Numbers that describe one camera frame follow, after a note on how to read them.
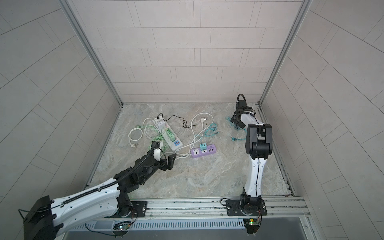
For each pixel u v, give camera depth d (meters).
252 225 0.68
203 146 0.87
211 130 0.99
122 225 0.64
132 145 0.91
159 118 0.97
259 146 0.56
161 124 0.96
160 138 0.94
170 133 0.91
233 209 0.71
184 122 1.05
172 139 0.91
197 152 0.88
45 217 0.40
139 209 0.71
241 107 0.83
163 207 0.73
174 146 0.91
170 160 0.67
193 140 0.96
